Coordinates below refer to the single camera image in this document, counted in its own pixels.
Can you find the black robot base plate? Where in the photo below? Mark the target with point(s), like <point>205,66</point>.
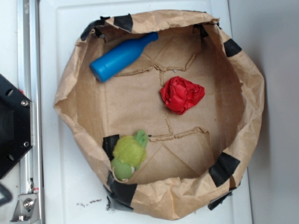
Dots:
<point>15,126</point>

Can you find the crumpled red paper ball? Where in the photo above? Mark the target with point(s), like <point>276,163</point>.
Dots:
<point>179,94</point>

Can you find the blue plastic bottle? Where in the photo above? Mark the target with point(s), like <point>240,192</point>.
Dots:
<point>120,57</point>

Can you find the metal corner bracket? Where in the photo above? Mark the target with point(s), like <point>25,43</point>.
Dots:
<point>27,210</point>

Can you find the green plush toy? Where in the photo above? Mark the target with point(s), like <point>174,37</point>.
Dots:
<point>129,152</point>

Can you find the brown paper bag bin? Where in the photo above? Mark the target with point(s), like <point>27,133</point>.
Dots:
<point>192,158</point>

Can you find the aluminium frame rail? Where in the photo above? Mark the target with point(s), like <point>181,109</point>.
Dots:
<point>31,165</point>

